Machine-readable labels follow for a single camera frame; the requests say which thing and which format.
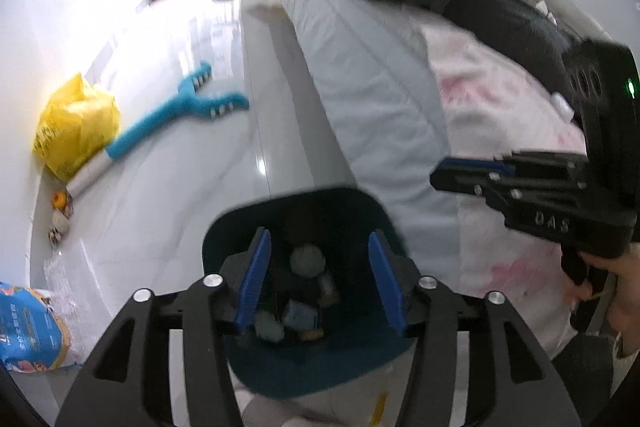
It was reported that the pink printed bed sheet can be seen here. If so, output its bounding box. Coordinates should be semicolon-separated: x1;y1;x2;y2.
420;24;601;353

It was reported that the clear bubble wrap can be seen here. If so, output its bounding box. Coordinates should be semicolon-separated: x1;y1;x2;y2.
42;257;106;368

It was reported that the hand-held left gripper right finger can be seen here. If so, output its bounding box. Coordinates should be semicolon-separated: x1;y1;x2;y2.
367;229;583;427

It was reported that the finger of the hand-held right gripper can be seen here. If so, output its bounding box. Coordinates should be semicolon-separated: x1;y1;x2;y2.
430;169;636;259
435;152;591;188

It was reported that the dark teal waste bin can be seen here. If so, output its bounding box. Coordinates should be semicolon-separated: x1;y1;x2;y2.
201;188;416;400

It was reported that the blue and white long-handled toy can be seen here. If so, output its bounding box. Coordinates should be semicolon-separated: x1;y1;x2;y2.
66;63;250;198

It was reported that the yellow plastic bag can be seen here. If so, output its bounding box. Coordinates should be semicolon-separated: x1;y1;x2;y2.
32;73;122;182

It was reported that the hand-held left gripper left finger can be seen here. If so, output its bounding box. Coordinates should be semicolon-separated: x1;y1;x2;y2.
54;227;273;427

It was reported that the blue pet food bag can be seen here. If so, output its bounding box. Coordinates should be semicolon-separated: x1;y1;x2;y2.
0;282;71;373

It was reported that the person's right hand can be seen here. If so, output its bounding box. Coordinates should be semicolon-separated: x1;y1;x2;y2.
565;241;640;335

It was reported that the beige padded headboard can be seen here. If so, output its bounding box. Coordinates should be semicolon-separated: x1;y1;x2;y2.
520;0;616;42

